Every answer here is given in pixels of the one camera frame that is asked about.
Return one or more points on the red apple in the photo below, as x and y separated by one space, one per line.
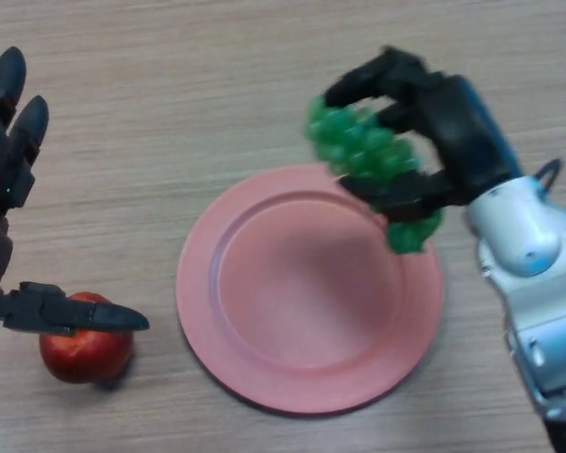
85 358

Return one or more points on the green grape bunch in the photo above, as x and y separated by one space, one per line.
358 146

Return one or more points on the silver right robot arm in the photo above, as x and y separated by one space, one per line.
523 226

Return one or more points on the pink round plate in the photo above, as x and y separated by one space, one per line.
302 292

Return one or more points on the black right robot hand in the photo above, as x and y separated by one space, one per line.
467 137

